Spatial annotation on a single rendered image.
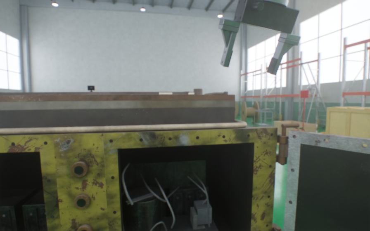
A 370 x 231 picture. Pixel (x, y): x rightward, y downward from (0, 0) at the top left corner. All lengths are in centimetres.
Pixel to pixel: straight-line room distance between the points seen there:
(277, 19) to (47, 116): 78
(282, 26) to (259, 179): 57
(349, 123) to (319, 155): 479
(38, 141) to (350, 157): 100
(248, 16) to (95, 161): 62
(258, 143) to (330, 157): 24
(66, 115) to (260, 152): 75
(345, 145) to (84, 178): 86
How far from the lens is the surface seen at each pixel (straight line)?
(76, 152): 73
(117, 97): 75
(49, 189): 81
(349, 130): 559
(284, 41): 53
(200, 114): 77
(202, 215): 99
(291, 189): 87
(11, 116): 89
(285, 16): 51
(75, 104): 79
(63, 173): 77
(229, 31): 48
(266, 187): 88
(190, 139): 69
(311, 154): 80
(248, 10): 47
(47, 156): 77
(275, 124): 763
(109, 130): 70
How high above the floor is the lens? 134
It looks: 5 degrees down
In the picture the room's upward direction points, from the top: straight up
